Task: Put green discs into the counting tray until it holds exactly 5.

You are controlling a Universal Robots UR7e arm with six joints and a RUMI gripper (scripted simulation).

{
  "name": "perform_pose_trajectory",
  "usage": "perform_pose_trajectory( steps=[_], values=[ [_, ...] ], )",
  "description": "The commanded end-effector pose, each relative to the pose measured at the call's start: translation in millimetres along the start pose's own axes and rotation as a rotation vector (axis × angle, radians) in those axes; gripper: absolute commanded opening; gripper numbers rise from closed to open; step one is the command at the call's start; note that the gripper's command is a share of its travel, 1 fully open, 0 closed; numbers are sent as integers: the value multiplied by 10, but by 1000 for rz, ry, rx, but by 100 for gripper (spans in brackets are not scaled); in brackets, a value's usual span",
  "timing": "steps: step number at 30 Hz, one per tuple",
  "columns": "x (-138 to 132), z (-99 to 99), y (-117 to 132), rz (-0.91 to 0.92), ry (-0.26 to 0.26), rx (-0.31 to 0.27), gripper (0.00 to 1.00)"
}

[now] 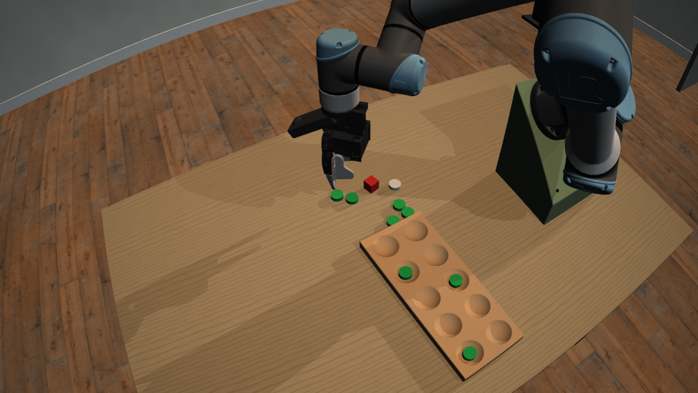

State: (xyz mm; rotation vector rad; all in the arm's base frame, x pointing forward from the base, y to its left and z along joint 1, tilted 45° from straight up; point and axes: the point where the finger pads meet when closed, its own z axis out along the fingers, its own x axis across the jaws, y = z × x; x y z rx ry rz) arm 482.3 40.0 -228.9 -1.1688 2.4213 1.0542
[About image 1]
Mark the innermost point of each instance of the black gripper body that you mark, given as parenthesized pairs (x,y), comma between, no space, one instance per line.
(348,132)

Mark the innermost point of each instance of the green disc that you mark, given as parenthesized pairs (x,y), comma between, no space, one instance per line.
(407,211)
(398,204)
(351,198)
(455,280)
(405,273)
(469,353)
(337,195)
(392,219)

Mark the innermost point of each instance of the beige disc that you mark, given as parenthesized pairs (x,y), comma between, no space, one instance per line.
(394,184)

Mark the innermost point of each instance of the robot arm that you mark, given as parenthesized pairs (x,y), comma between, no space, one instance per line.
(582,61)

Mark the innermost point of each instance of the orange wooden tray with round pockets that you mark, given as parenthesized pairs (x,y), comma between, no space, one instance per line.
(452,318)

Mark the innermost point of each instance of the red block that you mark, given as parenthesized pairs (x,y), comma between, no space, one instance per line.
(371,184)

